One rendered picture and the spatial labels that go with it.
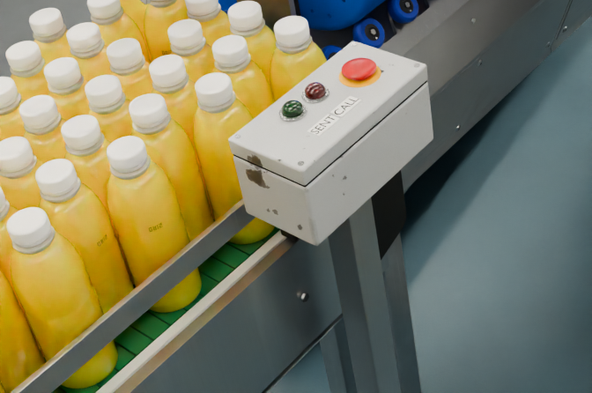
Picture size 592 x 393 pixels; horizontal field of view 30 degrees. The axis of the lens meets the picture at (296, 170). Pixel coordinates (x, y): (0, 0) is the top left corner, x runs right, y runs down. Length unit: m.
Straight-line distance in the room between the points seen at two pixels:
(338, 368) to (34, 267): 1.05
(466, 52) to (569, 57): 1.50
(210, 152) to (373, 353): 0.33
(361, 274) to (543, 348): 1.11
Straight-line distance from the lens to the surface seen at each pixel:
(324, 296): 1.35
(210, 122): 1.17
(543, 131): 2.84
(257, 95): 1.24
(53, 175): 1.11
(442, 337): 2.35
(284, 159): 1.05
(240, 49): 1.22
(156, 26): 1.39
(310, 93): 1.12
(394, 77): 1.14
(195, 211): 1.22
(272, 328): 1.30
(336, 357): 2.01
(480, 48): 1.64
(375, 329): 1.32
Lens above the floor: 1.74
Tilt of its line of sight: 38 degrees down
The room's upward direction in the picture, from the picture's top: 12 degrees counter-clockwise
